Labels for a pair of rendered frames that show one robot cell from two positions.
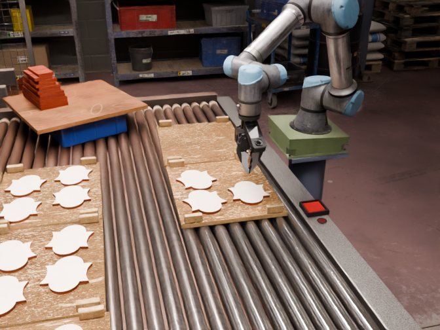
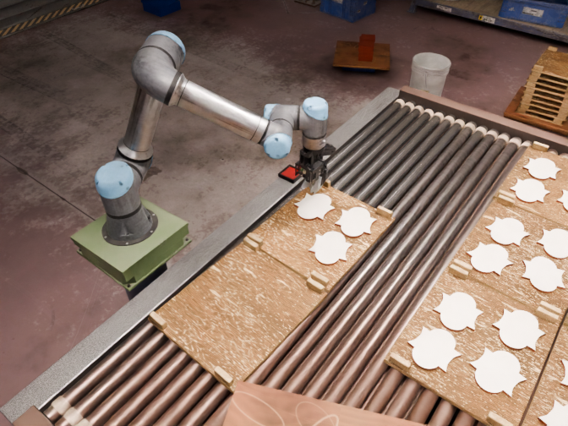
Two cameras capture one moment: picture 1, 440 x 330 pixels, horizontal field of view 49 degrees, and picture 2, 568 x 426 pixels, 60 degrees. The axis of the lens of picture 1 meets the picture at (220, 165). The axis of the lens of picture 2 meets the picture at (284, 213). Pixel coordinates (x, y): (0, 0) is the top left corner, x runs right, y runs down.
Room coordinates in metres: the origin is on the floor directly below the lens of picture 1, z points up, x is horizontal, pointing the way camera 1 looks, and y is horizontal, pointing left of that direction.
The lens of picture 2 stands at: (2.33, 0.85, 2.14)
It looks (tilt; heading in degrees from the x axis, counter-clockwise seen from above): 43 degrees down; 231
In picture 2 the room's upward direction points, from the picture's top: straight up
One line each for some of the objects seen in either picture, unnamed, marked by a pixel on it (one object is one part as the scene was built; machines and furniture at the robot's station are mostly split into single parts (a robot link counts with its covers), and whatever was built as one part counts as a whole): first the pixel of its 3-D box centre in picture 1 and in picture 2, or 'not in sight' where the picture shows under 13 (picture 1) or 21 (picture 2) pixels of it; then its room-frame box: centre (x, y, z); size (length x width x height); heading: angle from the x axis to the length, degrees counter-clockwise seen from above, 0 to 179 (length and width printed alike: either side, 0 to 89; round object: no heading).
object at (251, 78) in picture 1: (251, 83); (314, 117); (1.46, -0.10, 1.32); 0.09 x 0.08 x 0.11; 137
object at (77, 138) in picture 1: (82, 119); not in sight; (2.05, 0.63, 0.97); 0.31 x 0.31 x 0.10; 37
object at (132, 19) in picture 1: (146, 15); not in sight; (5.96, 0.89, 0.78); 0.66 x 0.45 x 0.28; 104
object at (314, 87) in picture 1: (317, 91); (117, 187); (2.00, -0.42, 1.12); 0.13 x 0.12 x 0.14; 47
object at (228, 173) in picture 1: (221, 188); (321, 229); (1.48, -0.01, 0.93); 0.41 x 0.35 x 0.02; 12
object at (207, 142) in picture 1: (200, 142); (239, 307); (1.89, 0.08, 0.93); 0.41 x 0.35 x 0.02; 11
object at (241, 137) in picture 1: (248, 129); (311, 161); (1.46, -0.09, 1.17); 0.09 x 0.08 x 0.12; 12
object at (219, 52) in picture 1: (219, 48); not in sight; (6.19, 0.01, 0.32); 0.50 x 0.41 x 0.37; 100
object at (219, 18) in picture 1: (225, 14); not in sight; (6.16, -0.07, 0.76); 0.50 x 0.36 x 0.24; 110
